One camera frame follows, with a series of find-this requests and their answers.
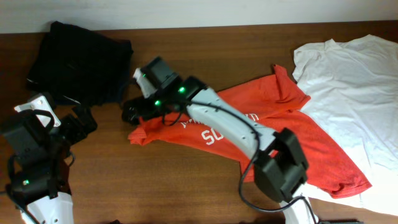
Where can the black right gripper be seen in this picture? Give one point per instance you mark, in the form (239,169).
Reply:
(137,109)

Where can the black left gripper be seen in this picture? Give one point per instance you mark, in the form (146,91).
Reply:
(76,125)

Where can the red soccer t-shirt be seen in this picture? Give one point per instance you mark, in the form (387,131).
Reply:
(273,101)

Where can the white t-shirt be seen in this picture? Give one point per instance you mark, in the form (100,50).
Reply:
(353,97)

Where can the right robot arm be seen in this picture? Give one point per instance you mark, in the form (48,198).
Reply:
(276,158)

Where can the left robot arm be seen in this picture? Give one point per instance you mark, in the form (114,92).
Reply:
(38,170)

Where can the folded black garment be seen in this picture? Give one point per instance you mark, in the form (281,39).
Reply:
(77,65)

